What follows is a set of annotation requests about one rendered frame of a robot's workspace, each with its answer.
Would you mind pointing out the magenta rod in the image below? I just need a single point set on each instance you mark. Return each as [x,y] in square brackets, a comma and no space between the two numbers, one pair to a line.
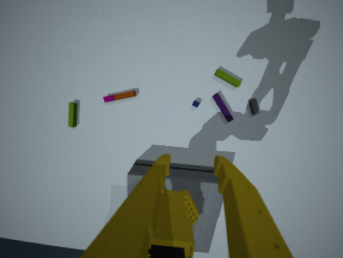
[109,99]

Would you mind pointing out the dark purple rod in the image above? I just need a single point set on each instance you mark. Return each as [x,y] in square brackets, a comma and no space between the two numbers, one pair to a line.
[222,107]

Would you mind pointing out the dark grey rod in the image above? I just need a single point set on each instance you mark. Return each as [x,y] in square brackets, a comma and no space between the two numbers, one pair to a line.
[253,106]

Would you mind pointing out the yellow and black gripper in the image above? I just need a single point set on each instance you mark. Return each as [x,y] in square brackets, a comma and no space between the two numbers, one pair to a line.
[251,231]

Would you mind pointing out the lime green rod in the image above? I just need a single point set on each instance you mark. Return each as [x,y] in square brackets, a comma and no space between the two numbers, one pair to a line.
[72,114]
[228,78]

